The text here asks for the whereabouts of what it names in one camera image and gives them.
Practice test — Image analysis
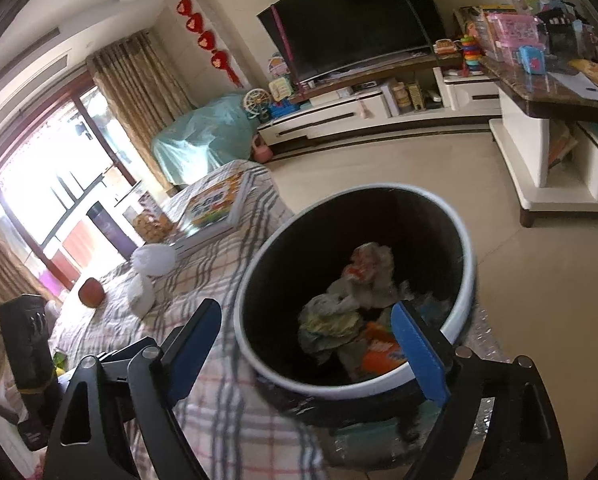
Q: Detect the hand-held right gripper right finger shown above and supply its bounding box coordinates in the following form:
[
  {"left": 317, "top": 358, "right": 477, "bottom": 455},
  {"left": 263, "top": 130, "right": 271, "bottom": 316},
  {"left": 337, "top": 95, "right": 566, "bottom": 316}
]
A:
[{"left": 390, "top": 301, "right": 570, "bottom": 480}]

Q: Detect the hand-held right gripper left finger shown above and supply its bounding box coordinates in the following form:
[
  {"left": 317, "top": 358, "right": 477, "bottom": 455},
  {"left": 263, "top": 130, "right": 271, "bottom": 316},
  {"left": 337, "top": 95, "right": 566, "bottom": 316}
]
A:
[{"left": 42, "top": 297, "right": 223, "bottom": 480}]

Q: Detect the red orange snack wrapper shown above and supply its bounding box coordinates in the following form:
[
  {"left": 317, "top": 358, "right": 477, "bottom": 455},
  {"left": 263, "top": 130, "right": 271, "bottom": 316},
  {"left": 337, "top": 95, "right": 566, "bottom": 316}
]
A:
[{"left": 361, "top": 322, "right": 410, "bottom": 373}]

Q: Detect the grey wrapper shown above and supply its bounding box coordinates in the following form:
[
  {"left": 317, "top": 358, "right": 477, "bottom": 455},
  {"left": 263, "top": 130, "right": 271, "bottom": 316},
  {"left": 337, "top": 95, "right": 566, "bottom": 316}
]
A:
[{"left": 299, "top": 292, "right": 362, "bottom": 366}]

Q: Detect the white snack wrapper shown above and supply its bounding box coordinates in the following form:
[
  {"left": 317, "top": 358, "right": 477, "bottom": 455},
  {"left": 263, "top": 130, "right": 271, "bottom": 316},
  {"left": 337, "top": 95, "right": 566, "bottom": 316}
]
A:
[{"left": 341, "top": 242, "right": 397, "bottom": 306}]

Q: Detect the beige curtain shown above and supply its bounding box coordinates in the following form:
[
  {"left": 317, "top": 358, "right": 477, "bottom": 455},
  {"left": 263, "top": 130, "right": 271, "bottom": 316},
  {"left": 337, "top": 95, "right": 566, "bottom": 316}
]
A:
[
  {"left": 86, "top": 30, "right": 195, "bottom": 191},
  {"left": 0, "top": 210, "right": 45, "bottom": 361}
]

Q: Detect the white crumpled tissue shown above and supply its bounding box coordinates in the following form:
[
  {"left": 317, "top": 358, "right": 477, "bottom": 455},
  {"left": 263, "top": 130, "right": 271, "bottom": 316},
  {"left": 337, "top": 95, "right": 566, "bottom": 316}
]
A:
[
  {"left": 132, "top": 245, "right": 177, "bottom": 277},
  {"left": 132, "top": 275, "right": 156, "bottom": 317}
]

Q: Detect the red round object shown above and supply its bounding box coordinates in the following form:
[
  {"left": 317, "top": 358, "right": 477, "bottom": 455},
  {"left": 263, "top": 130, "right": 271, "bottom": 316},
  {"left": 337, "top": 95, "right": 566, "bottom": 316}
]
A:
[{"left": 79, "top": 277, "right": 105, "bottom": 307}]

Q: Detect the clear cookie packet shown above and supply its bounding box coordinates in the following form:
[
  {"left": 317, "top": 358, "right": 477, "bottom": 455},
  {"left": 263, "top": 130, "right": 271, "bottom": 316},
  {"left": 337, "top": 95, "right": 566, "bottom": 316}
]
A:
[{"left": 132, "top": 200, "right": 175, "bottom": 241}]

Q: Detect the colourful thick book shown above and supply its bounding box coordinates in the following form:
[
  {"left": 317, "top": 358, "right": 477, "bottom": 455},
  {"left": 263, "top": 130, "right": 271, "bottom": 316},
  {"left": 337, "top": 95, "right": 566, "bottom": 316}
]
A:
[{"left": 174, "top": 167, "right": 254, "bottom": 256}]

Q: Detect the glass balcony door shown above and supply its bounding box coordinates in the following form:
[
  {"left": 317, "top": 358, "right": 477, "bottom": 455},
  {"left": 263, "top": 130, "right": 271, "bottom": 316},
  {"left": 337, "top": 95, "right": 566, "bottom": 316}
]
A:
[{"left": 0, "top": 72, "right": 145, "bottom": 291}]

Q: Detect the pink kettlebell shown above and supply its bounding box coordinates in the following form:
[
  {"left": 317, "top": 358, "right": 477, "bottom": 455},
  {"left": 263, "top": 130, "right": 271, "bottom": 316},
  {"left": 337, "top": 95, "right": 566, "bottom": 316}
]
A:
[{"left": 251, "top": 135, "right": 273, "bottom": 163}]

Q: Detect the ferris wheel toy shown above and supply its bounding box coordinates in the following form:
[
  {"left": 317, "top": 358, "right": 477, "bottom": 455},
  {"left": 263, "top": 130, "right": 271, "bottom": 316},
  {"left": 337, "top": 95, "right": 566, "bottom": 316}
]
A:
[{"left": 243, "top": 89, "right": 272, "bottom": 121}]

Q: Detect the white television stand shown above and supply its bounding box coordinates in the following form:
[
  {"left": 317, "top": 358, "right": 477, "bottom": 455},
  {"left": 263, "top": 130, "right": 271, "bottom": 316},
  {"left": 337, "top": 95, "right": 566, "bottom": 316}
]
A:
[{"left": 256, "top": 62, "right": 502, "bottom": 148}]

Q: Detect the marble top coffee table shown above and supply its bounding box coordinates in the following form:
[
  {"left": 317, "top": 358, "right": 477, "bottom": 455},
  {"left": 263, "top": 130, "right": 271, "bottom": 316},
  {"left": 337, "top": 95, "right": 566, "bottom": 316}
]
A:
[{"left": 479, "top": 55, "right": 598, "bottom": 228}]

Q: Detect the yellow green toy board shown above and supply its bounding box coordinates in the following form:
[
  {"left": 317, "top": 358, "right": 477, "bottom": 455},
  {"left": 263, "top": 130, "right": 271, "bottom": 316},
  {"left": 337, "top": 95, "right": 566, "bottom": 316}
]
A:
[{"left": 271, "top": 77, "right": 295, "bottom": 103}]

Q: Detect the red hanging heart decoration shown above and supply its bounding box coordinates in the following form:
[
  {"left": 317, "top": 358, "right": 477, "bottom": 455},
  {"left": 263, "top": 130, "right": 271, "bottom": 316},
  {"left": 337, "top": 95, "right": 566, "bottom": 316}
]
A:
[{"left": 175, "top": 0, "right": 244, "bottom": 86}]

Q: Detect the orange toy phone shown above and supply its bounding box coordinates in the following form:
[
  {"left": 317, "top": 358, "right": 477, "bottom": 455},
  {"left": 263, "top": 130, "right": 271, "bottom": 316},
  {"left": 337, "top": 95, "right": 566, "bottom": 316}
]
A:
[{"left": 434, "top": 37, "right": 462, "bottom": 58}]

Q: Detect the pink plastic box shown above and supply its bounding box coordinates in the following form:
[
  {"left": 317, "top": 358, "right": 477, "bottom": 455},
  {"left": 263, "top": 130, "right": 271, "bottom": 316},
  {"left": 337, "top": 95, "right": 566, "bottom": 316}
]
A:
[{"left": 486, "top": 12, "right": 542, "bottom": 63}]

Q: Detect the black flat television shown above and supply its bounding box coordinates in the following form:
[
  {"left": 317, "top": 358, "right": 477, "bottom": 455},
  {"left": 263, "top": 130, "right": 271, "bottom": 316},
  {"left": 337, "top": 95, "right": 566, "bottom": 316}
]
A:
[{"left": 256, "top": 0, "right": 447, "bottom": 83}]

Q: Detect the rainbow stacking ring toy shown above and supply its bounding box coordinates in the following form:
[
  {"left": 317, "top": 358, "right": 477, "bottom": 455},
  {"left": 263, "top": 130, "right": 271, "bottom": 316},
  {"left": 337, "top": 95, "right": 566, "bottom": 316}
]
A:
[{"left": 459, "top": 34, "right": 484, "bottom": 75}]

